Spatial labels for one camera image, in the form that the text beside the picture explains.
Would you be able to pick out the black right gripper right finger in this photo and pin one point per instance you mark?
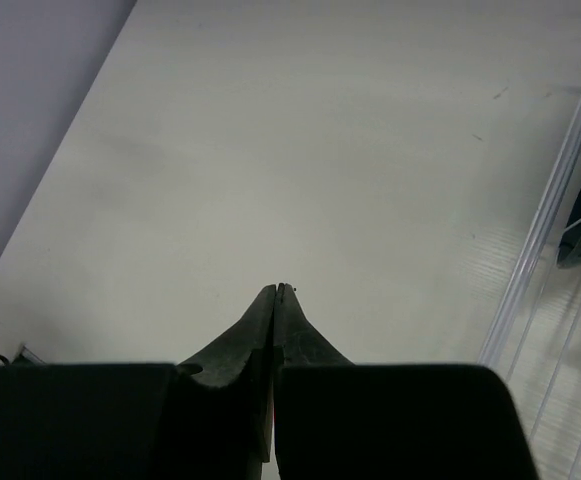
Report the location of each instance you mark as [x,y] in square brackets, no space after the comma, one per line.
[305,368]

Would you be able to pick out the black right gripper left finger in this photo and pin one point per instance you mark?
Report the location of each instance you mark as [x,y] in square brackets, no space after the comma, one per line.
[226,406]

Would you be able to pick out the clear wire dish rack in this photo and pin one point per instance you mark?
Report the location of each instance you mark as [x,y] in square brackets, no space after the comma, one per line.
[534,342]

